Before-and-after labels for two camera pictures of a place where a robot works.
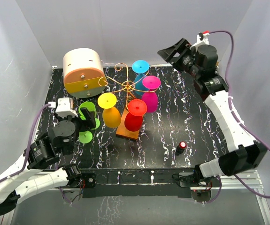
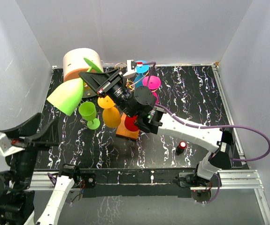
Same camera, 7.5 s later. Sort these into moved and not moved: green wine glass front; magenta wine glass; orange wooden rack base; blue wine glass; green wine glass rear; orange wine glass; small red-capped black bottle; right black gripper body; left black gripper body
Moved: right black gripper body; green wine glass front; left black gripper body
Not moved: blue wine glass; small red-capped black bottle; orange wooden rack base; magenta wine glass; green wine glass rear; orange wine glass
